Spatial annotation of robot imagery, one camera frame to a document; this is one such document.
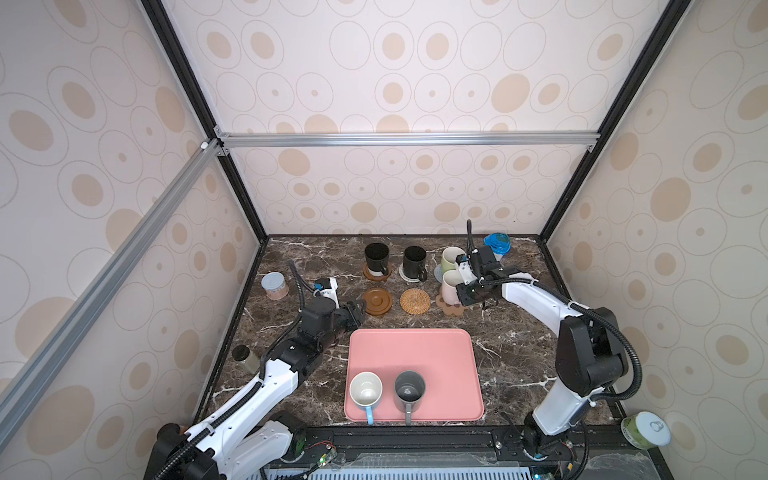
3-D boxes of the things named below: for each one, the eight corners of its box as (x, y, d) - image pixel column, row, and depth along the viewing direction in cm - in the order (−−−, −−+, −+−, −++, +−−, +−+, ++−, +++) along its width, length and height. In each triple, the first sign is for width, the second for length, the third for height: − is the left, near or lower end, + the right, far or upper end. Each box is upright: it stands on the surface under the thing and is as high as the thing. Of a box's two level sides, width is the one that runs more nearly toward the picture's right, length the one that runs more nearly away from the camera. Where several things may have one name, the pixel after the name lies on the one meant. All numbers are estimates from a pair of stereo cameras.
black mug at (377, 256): (366, 283, 108) (364, 265, 100) (367, 260, 115) (365, 242, 107) (389, 283, 108) (389, 265, 100) (389, 260, 115) (389, 242, 107)
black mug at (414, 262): (404, 285, 107) (405, 266, 99) (403, 262, 114) (404, 244, 106) (425, 285, 107) (427, 267, 99) (423, 262, 114) (425, 244, 106)
